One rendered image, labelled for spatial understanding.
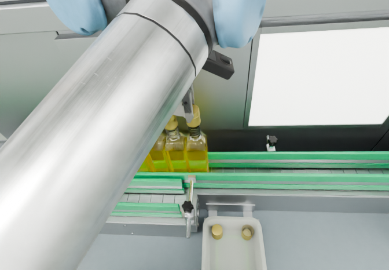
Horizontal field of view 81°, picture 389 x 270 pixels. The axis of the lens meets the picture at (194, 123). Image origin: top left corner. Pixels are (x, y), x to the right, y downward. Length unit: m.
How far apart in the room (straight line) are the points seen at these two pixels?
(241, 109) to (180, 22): 0.55
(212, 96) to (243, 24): 0.47
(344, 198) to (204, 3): 0.75
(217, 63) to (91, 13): 0.24
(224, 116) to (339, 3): 0.39
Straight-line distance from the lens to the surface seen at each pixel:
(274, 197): 0.78
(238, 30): 0.19
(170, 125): 0.55
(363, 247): 0.94
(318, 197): 0.82
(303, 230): 0.89
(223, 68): 0.43
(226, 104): 0.68
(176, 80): 0.16
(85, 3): 0.26
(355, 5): 0.61
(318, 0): 0.57
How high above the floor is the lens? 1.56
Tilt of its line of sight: 48 degrees down
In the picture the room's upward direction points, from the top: 8 degrees counter-clockwise
